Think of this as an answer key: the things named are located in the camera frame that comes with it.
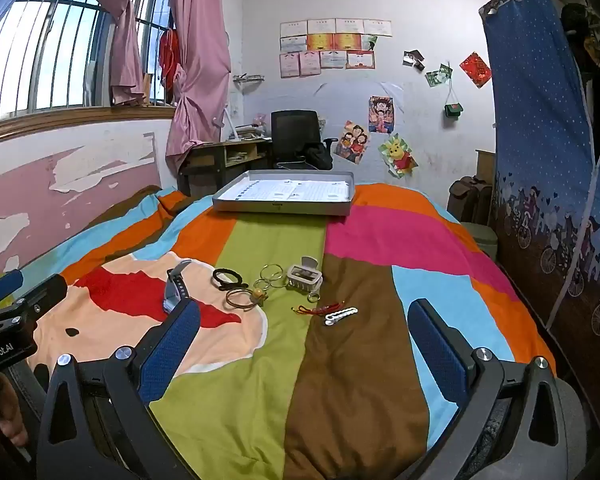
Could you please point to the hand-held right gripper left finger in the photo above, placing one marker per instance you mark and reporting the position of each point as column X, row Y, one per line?
column 170, row 350

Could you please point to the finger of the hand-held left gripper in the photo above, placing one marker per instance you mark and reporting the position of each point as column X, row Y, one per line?
column 2, row 284
column 42, row 292

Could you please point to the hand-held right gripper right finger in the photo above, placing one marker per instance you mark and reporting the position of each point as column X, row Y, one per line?
column 437, row 350

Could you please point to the white hair clip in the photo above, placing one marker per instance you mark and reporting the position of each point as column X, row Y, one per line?
column 341, row 315

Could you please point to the silver rectangular buckle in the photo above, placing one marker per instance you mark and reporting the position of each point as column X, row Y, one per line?
column 304, row 277

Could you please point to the grey shallow tray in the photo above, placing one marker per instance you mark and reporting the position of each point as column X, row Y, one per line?
column 280, row 207

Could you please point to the person's left hand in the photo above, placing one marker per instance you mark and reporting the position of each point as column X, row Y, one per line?
column 12, row 417

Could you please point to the green bin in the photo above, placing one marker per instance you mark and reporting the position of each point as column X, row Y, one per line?
column 480, row 240

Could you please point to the colourful patchwork blanket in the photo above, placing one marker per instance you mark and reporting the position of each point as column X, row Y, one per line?
column 280, row 245

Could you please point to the brown backpack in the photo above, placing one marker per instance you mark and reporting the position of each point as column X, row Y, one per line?
column 470, row 200

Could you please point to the wooden window sill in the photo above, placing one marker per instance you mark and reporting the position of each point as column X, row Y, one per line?
column 80, row 120

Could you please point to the cardboard box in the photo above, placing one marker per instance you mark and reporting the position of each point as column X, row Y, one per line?
column 485, row 165

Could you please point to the yellow bear poster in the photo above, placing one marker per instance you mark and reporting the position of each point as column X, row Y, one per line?
column 397, row 156

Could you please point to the white grid paper sheet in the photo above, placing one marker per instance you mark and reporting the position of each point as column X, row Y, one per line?
column 290, row 190

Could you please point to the wooden desk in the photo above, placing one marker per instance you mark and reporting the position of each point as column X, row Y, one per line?
column 205, row 152

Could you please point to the blue fabric wardrobe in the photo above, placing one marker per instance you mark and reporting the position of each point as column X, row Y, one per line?
column 535, row 160

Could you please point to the cartoon family poster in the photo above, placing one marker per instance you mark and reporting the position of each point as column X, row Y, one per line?
column 352, row 142

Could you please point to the black bag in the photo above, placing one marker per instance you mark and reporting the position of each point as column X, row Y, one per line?
column 320, row 156

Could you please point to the barred window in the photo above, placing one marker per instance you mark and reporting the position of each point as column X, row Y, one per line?
column 45, row 55

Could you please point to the stack of books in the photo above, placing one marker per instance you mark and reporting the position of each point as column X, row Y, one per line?
column 252, row 131

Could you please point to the white desk lamp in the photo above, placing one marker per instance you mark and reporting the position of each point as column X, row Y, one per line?
column 228, row 122

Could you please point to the small green hanging bag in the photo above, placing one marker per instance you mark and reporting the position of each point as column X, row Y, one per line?
column 453, row 111

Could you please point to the anime boy poster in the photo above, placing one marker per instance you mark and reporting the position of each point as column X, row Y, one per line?
column 381, row 114

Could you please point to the black office chair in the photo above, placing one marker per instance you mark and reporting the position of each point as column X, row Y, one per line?
column 292, row 132

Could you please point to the short pink curtain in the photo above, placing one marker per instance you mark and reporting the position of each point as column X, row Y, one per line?
column 122, row 50

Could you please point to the red hanging ornament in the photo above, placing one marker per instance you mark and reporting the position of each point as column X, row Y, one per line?
column 167, row 57

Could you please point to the long pink curtain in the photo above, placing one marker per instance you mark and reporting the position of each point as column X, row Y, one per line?
column 197, row 60

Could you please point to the red paper card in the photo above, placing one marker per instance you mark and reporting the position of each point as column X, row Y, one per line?
column 475, row 69

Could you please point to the green wall photos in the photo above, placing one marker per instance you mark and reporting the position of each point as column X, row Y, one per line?
column 439, row 76

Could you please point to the metal wall shelf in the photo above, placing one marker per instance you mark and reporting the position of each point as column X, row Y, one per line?
column 248, row 78

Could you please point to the dark wall photos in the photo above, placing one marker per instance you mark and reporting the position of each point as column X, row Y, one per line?
column 413, row 59

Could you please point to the group of wall certificates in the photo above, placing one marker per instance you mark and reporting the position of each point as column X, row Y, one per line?
column 330, row 47

